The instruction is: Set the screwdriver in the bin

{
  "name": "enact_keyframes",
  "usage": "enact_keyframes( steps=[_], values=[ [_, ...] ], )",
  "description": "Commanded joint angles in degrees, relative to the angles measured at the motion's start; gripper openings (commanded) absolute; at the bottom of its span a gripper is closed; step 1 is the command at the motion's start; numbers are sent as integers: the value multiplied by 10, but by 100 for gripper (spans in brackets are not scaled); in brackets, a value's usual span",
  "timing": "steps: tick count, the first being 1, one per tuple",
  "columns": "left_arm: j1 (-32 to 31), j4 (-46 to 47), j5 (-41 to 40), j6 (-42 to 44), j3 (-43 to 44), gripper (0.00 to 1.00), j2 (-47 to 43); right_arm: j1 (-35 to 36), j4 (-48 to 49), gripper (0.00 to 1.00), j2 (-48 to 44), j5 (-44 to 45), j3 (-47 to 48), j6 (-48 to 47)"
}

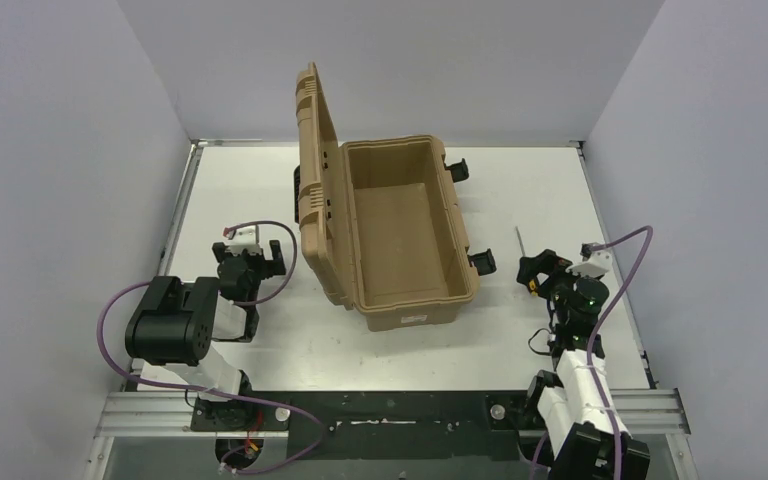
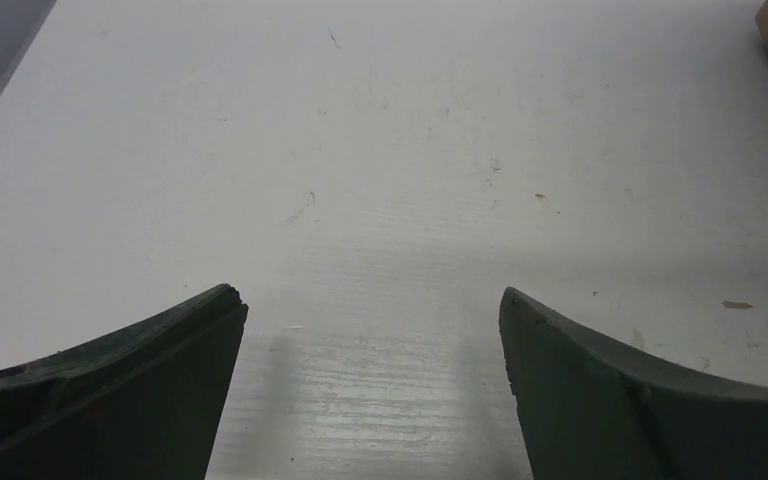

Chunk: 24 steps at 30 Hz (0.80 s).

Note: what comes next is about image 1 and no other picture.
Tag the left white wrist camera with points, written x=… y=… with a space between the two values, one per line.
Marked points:
x=243 y=237

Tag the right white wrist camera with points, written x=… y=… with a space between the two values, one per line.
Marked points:
x=595 y=262

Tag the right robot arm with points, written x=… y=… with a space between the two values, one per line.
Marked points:
x=583 y=428

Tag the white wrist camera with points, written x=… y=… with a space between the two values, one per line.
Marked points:
x=595 y=262
x=243 y=237

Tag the tan plastic tool bin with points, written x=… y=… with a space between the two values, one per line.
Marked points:
x=380 y=222

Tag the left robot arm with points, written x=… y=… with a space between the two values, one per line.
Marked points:
x=176 y=326

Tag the aluminium frame rail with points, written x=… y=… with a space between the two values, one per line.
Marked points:
x=164 y=414

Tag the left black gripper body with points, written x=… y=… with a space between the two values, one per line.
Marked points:
x=247 y=259

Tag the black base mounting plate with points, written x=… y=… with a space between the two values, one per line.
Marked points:
x=384 y=425

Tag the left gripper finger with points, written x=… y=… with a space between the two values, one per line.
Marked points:
x=276 y=265
x=219 y=250

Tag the yellow black handled screwdriver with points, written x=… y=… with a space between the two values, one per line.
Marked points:
x=532 y=290

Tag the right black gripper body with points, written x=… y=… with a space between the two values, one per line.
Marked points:
x=561 y=297

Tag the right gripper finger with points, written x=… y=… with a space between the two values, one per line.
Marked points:
x=527 y=274
x=548 y=261

